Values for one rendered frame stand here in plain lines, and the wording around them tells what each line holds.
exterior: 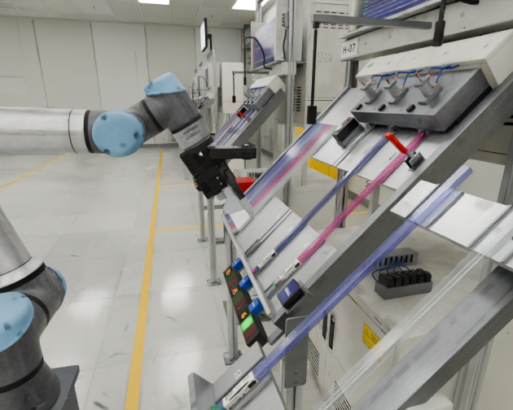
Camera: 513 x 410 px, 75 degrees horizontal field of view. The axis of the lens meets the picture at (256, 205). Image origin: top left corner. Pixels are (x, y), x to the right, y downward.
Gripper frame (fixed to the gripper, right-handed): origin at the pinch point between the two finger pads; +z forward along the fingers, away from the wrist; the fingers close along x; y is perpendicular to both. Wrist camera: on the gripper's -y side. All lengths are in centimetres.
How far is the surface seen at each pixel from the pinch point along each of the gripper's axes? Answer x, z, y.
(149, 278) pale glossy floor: -138, 60, 78
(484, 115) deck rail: 21, 2, -49
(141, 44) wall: -860, -174, -21
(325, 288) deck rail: 21.1, 15.9, -4.0
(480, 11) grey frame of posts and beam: 11, -14, -64
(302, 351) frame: 25.4, 22.2, 6.8
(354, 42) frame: -41, -16, -65
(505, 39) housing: 19, -9, -59
